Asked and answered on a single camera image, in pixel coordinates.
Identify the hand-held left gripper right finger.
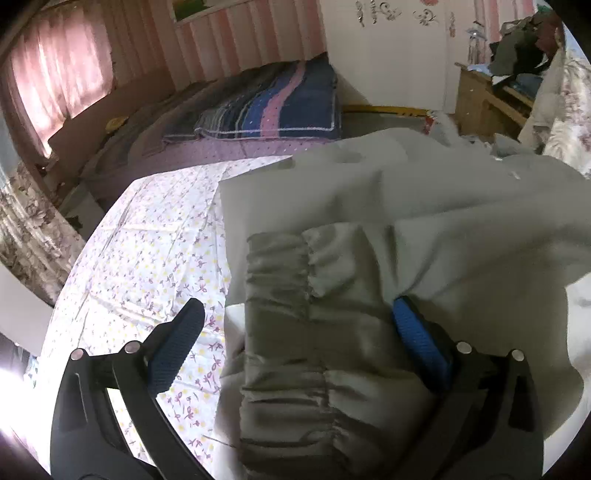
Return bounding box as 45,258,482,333
392,295,544,480

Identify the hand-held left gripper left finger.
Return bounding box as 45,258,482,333
50,298,206,480

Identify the olive and white jacket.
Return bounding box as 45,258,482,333
215,127,591,480

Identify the pile of clothes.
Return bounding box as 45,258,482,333
487,9,564,77

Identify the floral tablecloth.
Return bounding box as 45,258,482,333
23,156,296,476

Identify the white board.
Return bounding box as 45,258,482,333
0,263,58,356

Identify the blue floral curtain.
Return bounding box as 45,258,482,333
517,28,591,181
0,161,88,308

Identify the bed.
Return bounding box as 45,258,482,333
46,58,345,208

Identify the yellow floor bar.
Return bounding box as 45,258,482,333
342,104,432,119

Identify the wooden nightstand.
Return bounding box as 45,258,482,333
455,62,543,139

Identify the striped blanket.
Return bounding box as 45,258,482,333
161,58,345,141

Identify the white wardrobe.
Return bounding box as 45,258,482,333
318,0,472,116

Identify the pink window curtain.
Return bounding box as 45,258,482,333
0,0,116,155

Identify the framed wall picture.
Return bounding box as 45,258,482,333
172,0,259,21

